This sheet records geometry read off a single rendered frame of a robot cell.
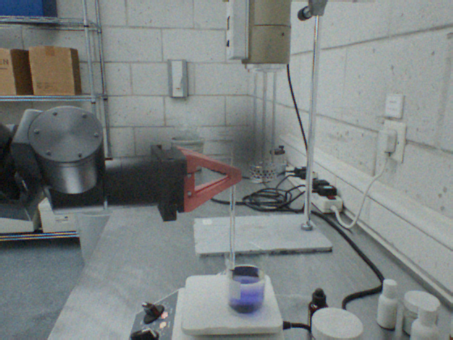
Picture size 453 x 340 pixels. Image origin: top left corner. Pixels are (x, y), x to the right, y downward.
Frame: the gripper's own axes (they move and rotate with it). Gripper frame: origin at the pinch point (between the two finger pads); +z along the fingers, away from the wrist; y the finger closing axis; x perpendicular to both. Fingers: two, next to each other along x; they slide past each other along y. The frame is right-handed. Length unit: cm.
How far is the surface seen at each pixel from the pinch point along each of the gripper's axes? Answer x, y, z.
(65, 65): -17, 217, -34
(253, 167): 7.9, 35.3, 16.5
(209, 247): 24.1, 32.0, 5.4
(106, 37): -37, 248, -9
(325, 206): 23, 45, 42
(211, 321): 16.6, -3.3, -3.6
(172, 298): 19.2, 7.0, -6.5
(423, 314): 17.8, -7.5, 23.1
